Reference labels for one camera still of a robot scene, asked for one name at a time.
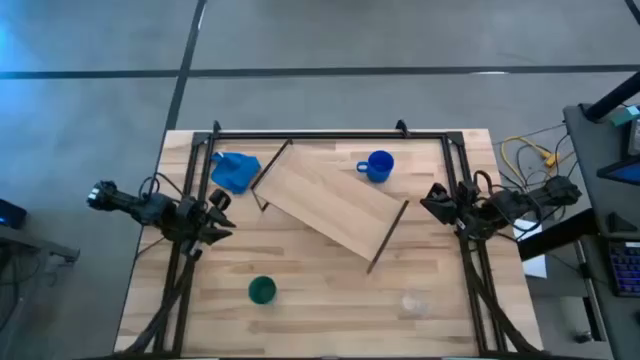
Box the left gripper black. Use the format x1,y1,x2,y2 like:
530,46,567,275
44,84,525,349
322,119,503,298
174,195,237,247

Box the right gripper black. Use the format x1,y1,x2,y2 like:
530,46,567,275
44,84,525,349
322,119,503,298
419,180,482,232

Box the green plastic cup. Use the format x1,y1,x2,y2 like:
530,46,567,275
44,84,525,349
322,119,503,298
247,274,279,307

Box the blue plastic mug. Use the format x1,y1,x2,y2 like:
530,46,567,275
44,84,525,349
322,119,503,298
355,149,396,185

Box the clear plastic cup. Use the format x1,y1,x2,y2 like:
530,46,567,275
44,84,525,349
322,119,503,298
399,288,431,320

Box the wooden shelf black metal legs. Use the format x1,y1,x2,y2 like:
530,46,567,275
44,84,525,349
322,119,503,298
249,138,411,276

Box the blue crumpled cloth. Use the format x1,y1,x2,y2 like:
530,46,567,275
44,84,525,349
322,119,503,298
209,151,263,196

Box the black flat bar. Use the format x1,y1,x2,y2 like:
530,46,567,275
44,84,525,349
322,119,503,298
516,206,600,262

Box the grey side desk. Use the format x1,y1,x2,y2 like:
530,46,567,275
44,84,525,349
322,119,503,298
563,102,640,360

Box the grey low stand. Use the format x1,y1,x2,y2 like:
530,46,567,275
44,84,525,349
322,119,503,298
0,223,82,265

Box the black tablet blue screen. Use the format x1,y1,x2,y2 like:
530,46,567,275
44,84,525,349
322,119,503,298
596,155,640,188

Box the black keyboard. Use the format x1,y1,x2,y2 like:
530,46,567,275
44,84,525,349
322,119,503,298
608,240,640,299

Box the teal small box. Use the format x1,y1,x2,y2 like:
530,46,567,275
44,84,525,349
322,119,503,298
608,104,640,128

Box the black slanted pole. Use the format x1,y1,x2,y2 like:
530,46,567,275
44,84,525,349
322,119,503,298
583,71,640,124

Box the black device blue light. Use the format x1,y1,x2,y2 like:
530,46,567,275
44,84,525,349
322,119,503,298
0,198,29,231

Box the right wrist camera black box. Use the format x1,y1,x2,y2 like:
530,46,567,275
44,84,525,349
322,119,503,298
427,181,452,201

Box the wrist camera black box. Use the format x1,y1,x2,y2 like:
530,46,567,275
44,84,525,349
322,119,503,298
208,187,233,212
427,181,452,201

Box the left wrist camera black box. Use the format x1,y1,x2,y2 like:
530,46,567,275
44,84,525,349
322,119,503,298
208,187,233,212

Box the black left arm cable bundle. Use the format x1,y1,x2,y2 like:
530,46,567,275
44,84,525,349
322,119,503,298
119,244,204,357

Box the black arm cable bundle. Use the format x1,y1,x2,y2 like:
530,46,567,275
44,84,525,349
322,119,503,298
119,244,204,357
462,234,544,357

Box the black floor cable tangle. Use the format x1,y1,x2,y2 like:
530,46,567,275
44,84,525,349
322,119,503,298
497,132,584,201

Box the yellow cable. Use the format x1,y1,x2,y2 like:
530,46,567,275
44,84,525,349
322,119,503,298
500,135,562,182

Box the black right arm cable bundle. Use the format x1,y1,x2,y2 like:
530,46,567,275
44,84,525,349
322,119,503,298
462,234,544,357

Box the black metal table frame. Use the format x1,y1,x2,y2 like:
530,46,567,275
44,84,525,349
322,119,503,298
151,119,532,359

